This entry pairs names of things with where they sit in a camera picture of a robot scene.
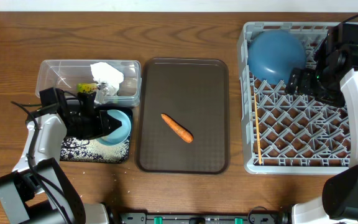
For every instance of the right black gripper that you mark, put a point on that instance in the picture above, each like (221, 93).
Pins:
(306, 75)

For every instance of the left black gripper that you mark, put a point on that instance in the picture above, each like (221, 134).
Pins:
(102, 118)

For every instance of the light blue bowl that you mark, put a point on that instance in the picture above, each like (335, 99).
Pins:
(122, 133)

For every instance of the dark blue plate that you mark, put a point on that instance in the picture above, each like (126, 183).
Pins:
(273, 54)

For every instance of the yellow foil snack wrapper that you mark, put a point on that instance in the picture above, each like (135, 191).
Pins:
(87, 88)

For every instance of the white napkin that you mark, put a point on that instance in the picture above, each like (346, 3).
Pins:
(107, 77)

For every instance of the wooden chopstick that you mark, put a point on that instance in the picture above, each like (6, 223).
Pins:
(259, 152)

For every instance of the orange carrot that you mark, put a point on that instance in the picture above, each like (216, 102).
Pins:
(179, 130)

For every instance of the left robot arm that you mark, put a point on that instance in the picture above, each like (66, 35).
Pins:
(37, 190)

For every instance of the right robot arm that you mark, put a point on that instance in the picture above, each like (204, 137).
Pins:
(334, 81)

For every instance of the grey dishwasher rack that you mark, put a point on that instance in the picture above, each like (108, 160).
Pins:
(298, 135)

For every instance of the black plastic bin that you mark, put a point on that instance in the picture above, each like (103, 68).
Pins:
(113, 148)

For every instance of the white rice pile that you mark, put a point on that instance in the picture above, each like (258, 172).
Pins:
(76, 150)

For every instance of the clear plastic bin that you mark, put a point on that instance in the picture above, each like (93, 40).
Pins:
(66, 74)

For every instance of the brown serving tray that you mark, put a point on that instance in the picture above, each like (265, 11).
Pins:
(194, 93)

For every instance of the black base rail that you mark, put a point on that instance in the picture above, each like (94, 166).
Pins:
(256, 217)

